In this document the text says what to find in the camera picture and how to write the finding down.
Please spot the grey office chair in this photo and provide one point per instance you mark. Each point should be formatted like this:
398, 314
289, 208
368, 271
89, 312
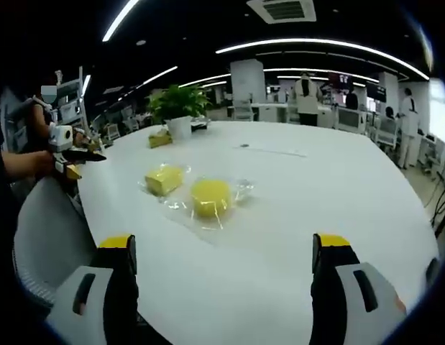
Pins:
46, 233

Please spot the rectangular yellow silicone block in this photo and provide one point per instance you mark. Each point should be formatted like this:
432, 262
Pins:
164, 178

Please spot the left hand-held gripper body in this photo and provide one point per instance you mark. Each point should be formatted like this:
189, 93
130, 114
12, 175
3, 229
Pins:
60, 142

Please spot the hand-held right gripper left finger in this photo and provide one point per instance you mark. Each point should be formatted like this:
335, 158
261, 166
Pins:
100, 302

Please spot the square yellow wrapped cake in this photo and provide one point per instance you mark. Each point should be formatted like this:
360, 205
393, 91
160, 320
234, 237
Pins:
164, 179

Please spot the ceiling air vent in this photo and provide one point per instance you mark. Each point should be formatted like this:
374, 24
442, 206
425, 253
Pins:
282, 10

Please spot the round yellow wrapped cake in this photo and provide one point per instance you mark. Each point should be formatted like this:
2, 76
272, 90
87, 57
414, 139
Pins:
222, 205

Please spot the yellow tissue box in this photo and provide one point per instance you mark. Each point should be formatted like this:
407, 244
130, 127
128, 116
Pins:
159, 138

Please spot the round yellow silicone block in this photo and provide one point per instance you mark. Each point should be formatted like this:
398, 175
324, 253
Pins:
210, 198

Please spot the potted green plant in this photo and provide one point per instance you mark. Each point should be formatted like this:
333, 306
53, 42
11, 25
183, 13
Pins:
180, 108

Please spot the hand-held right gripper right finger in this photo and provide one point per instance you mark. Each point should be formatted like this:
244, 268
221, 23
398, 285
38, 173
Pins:
351, 298

